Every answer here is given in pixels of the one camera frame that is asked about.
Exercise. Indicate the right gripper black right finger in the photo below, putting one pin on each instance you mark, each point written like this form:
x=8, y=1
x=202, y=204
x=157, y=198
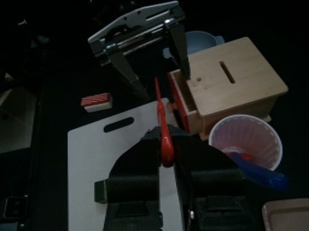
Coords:
x=213, y=186

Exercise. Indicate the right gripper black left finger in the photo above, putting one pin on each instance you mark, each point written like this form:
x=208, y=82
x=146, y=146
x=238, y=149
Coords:
x=134, y=186

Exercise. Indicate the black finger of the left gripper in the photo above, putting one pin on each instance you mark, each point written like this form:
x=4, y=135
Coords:
x=125, y=70
x=178, y=48

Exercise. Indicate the red toy knife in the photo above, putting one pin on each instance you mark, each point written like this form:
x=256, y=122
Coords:
x=166, y=144

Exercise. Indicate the dark green sushi roll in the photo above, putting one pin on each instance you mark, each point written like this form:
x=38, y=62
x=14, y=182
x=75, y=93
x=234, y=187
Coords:
x=101, y=191

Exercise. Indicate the salmon nigiri sushi toy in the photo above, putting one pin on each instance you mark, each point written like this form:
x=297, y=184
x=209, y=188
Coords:
x=97, y=102

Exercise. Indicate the white cutting board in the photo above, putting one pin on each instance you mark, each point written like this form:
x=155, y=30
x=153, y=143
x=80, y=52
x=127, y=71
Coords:
x=92, y=150

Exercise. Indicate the pinkish brown plate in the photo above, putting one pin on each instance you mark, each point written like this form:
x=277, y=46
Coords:
x=288, y=216

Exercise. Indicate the light blue bowl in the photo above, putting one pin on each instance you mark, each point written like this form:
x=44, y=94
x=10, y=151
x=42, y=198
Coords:
x=201, y=42

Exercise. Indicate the blue plastic utensil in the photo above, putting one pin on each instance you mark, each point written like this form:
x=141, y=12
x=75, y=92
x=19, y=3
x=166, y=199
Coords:
x=265, y=177

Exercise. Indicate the wooden box with red drawer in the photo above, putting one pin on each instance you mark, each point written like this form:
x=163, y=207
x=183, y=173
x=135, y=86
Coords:
x=229, y=90

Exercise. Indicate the pink plastic cup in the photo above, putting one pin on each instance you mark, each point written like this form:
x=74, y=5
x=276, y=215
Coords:
x=249, y=132

